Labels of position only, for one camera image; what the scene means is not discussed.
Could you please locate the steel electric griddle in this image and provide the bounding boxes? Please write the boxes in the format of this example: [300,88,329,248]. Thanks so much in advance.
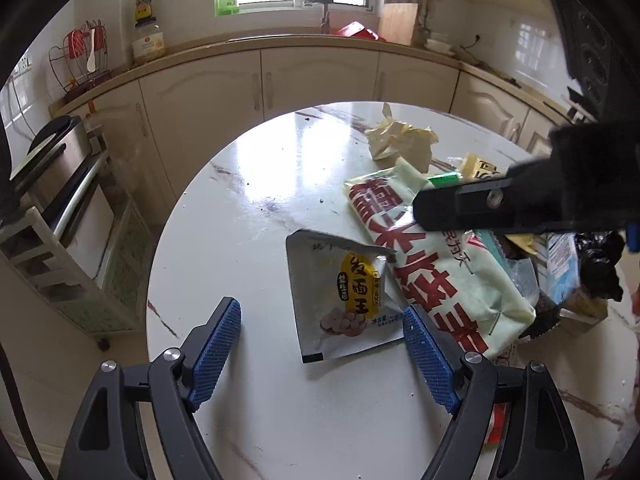
[10,115,104,187]

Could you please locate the beige kitchen countertop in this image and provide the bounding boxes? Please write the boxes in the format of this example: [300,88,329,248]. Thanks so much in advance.
[50,34,596,126]

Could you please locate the red plastic basin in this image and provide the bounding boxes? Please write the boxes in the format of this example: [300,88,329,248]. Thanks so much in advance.
[337,20,387,42]

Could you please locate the silver snack packet yellow label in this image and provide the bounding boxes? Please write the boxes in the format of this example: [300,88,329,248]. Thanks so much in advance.
[286,229,407,365]

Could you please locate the metal kitchen faucet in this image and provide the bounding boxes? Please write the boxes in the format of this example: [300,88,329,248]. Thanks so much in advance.
[298,0,332,36]

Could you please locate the tan paper packet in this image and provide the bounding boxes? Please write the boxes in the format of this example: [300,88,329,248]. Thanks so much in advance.
[557,290,610,337]

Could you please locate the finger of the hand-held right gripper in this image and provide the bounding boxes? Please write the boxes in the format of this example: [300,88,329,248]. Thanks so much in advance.
[414,156,640,235]

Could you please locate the small green wrapper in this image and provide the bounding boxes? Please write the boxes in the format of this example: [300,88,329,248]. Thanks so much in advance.
[424,172,465,190]

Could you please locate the small red packet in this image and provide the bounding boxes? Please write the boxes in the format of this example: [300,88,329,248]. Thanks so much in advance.
[486,401,510,447]

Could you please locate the glass jar yellow lid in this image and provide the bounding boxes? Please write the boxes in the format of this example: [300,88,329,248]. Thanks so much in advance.
[131,0,166,66]

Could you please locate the black plastic bag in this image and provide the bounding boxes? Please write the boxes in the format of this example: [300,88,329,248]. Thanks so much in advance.
[574,230,627,302]

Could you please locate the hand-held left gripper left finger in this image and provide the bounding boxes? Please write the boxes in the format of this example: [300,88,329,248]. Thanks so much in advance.
[57,297,242,480]

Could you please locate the black serrated wrapper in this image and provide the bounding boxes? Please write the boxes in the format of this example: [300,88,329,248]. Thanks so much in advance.
[519,305,562,342]

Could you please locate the wooden cutting board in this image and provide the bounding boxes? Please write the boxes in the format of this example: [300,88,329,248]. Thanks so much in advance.
[378,3,419,46]

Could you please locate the clear plastic wrapper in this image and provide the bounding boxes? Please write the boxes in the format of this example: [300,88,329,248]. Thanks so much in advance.
[507,255,543,311]

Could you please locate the cream kitchen base cabinets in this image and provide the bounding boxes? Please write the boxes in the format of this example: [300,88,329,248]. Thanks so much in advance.
[55,42,581,241]

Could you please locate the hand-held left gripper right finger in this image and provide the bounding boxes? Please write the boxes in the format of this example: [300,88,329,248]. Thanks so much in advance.
[402,305,586,480]

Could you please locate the light blue white packet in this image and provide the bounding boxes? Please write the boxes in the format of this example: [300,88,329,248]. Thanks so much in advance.
[544,232,582,303]

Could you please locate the crumpled yellow paper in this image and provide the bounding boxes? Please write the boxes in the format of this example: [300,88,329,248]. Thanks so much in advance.
[364,102,440,174]

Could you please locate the red wire dish rack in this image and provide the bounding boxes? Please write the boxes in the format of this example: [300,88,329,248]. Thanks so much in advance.
[48,20,109,94]

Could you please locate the white storage box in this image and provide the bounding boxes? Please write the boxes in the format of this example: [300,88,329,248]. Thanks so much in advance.
[64,187,119,282]

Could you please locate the white rolling kitchen cart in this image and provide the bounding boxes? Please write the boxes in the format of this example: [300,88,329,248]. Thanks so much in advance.
[0,149,157,352]

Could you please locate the stack of white dishes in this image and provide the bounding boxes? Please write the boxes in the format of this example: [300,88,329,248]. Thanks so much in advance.
[424,31,457,57]

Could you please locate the pale green packet red print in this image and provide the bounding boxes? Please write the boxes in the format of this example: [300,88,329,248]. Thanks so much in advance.
[344,156,537,362]

